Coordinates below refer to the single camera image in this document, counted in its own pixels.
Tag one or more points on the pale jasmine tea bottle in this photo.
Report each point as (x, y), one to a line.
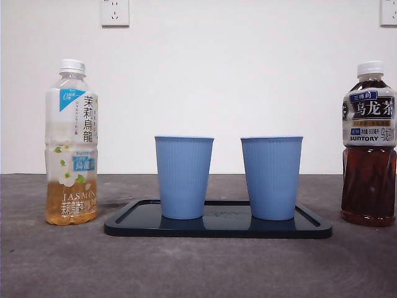
(73, 142)

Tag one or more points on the dark oolong tea bottle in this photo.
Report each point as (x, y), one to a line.
(369, 174)

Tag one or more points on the blue ribbed plastic cup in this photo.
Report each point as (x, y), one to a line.
(183, 180)
(271, 180)

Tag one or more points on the dark teal rectangular tray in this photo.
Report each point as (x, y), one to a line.
(217, 228)

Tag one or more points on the white wall socket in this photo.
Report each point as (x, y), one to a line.
(114, 14)
(389, 12)

